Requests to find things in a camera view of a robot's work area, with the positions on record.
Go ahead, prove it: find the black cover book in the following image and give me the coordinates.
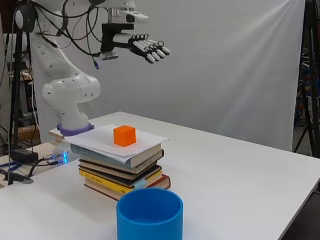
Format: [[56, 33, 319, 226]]
[[78, 165, 164, 188]]

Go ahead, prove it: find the red-brown cover book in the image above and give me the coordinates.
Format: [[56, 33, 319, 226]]
[[83, 174, 172, 202]]

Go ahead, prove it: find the orange cube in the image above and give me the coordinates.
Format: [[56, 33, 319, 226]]
[[113, 124, 138, 148]]

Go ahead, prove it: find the purple arm base ring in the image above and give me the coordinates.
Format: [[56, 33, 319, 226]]
[[56, 122, 96, 137]]

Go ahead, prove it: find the brown cover book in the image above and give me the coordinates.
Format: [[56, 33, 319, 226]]
[[78, 162, 163, 181]]

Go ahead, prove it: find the black power box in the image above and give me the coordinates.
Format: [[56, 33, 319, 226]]
[[9, 148, 40, 165]]

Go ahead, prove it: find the brown cardboard box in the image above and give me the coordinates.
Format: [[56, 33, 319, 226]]
[[17, 124, 42, 145]]

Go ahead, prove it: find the dark cover book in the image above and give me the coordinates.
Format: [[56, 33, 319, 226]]
[[78, 149, 165, 175]]

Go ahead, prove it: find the thick grey-blue cover book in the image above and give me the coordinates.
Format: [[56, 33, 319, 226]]
[[69, 143, 163, 170]]

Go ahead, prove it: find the cluttered background shelf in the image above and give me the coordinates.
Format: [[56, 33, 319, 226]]
[[294, 49, 320, 128]]

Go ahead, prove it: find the blue round tub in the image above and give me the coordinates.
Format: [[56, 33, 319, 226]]
[[116, 187, 185, 240]]

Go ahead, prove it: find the yellow cover book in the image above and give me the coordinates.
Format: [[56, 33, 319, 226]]
[[78, 169, 164, 196]]

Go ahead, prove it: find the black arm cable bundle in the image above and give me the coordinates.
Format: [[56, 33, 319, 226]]
[[31, 0, 113, 70]]

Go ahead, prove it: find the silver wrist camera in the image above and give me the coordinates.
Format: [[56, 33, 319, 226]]
[[98, 49, 120, 62]]

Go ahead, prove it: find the black tripod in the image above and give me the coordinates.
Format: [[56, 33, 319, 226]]
[[292, 0, 320, 158]]

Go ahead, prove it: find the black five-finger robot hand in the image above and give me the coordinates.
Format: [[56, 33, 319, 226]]
[[99, 23, 172, 65]]

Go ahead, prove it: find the circuit board with blue light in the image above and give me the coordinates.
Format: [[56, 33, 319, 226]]
[[42, 151, 70, 166]]

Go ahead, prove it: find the wooden base plate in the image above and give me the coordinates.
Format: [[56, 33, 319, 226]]
[[48, 128, 68, 143]]

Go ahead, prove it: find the white backdrop sheet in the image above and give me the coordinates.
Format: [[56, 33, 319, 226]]
[[30, 0, 306, 152]]

